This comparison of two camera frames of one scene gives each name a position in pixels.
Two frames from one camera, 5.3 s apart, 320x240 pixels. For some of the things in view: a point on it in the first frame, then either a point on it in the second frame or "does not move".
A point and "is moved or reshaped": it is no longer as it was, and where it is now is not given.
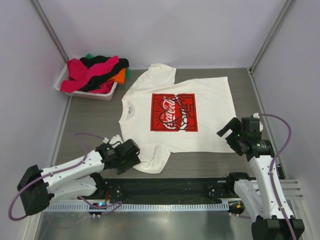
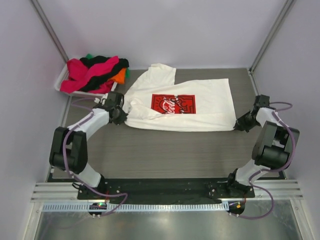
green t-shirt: [128, 72] does not move
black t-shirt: [96, 80] does not move
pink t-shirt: [79, 73] does not move
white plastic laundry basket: [63, 75] does not move
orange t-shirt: [119, 78] does not move
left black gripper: [132, 161] → [122, 119]
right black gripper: [234, 125] → [240, 124]
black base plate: [168, 190] does not move
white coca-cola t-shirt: [162, 117] is moved or reshaped
